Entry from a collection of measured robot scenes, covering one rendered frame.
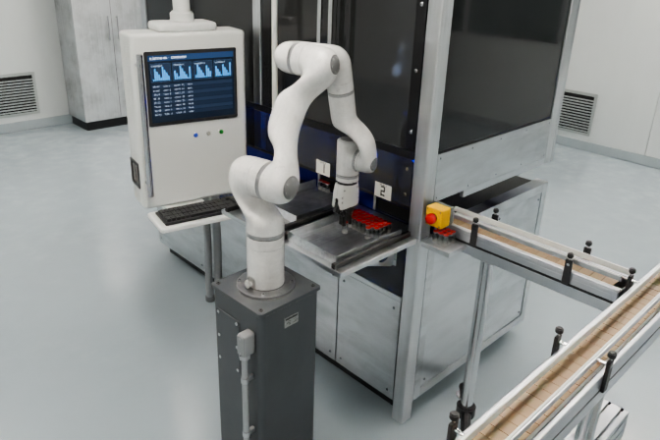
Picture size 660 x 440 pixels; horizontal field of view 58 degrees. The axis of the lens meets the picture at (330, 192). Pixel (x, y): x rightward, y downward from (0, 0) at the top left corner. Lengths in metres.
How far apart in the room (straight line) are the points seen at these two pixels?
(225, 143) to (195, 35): 0.50
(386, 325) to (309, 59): 1.22
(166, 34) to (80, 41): 4.29
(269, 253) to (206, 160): 0.98
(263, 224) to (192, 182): 0.98
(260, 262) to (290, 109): 0.48
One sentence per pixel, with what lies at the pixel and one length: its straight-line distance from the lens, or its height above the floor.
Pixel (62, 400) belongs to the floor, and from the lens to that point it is 3.02.
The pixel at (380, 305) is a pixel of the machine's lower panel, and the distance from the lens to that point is 2.53.
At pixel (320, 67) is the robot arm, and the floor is 1.56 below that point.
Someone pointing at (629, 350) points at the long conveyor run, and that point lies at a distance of 1.79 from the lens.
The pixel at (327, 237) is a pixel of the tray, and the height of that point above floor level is 0.88.
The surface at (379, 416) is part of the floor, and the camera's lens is 2.78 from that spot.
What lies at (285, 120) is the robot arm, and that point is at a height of 1.40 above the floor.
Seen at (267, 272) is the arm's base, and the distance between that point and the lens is 1.88.
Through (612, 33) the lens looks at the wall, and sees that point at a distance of 6.74.
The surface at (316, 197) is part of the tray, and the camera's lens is 2.58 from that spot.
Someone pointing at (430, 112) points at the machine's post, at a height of 1.37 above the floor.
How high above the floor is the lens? 1.86
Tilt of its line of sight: 22 degrees down
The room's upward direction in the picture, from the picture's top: 2 degrees clockwise
